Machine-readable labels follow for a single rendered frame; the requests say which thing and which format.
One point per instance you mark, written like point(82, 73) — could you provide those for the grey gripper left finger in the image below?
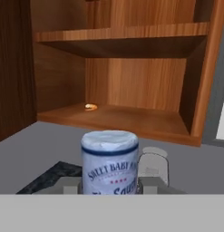
point(69, 187)

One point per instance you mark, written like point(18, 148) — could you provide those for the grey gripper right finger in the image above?
point(152, 188)

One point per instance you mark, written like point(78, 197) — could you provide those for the white blue-label condiment bottle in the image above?
point(110, 160)

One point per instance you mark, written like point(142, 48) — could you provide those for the dark wooden cabinet door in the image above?
point(13, 69)

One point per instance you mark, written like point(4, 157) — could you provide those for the wooden cabinet shelf board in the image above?
point(122, 37)

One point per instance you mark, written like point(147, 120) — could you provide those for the grey translucent jar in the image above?
point(153, 164)

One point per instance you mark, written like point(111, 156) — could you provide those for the small orange food item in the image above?
point(90, 107)

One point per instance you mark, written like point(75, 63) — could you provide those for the wooden wall cabinet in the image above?
point(131, 84)

